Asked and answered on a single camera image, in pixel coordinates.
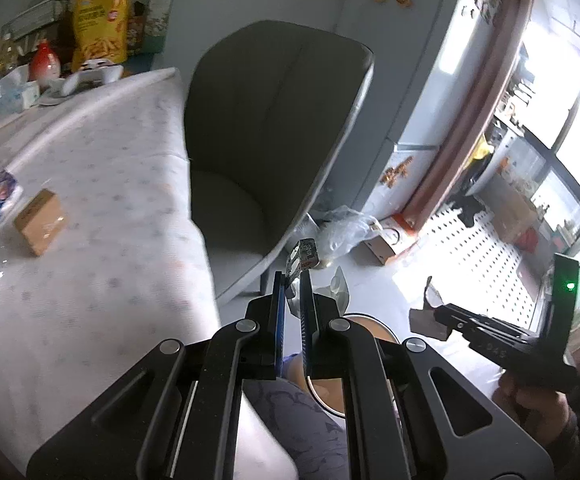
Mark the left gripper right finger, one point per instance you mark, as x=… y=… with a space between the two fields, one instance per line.
x=309 y=322

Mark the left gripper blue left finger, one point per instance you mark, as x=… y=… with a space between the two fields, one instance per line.
x=277 y=320

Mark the small brown cardboard box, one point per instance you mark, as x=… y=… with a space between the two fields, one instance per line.
x=41 y=221

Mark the blue tissue packet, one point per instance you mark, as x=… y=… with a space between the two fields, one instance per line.
x=10 y=193

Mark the round trash bin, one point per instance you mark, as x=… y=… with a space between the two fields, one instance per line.
x=331 y=393

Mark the person's right hand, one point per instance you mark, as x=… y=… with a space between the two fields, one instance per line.
x=544 y=414

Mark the clear plastic bag on floor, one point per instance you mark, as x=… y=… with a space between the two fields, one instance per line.
x=341 y=230

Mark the person's patterned knee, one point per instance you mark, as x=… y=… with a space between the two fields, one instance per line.
x=311 y=440

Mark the orange white box on floor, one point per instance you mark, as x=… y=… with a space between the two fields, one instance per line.
x=393 y=241

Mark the floral white tablecloth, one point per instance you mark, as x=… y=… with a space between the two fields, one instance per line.
x=128 y=270

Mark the grey upholstered chair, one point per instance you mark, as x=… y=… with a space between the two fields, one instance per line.
x=268 y=110

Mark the white game controller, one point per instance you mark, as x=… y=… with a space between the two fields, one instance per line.
x=97 y=71

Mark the white refrigerator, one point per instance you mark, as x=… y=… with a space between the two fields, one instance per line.
x=427 y=56

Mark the green tall box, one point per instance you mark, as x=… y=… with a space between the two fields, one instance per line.
x=156 y=26

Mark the yellow snack bag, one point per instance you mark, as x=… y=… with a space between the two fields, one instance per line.
x=100 y=28

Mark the blue tissue box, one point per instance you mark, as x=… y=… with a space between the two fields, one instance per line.
x=17 y=92

